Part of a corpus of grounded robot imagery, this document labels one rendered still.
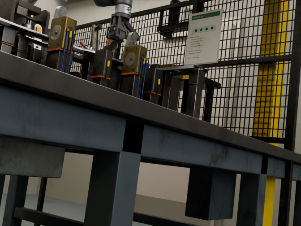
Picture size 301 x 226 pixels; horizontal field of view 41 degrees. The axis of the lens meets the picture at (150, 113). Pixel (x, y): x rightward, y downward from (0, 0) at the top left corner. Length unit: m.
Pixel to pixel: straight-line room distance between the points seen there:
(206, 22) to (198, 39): 0.10
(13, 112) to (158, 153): 0.43
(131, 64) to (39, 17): 0.51
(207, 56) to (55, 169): 1.35
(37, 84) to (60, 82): 0.05
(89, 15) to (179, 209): 2.90
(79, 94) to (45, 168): 0.39
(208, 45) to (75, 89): 1.61
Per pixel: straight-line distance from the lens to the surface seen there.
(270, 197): 2.04
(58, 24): 1.52
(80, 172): 5.18
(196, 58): 2.29
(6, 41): 1.54
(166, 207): 4.32
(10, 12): 1.82
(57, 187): 5.46
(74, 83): 0.72
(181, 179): 4.24
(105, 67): 1.61
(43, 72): 0.68
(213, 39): 2.26
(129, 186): 0.92
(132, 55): 1.69
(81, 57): 1.85
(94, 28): 2.06
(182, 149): 1.10
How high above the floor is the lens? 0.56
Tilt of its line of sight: 7 degrees up
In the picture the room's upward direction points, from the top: 7 degrees clockwise
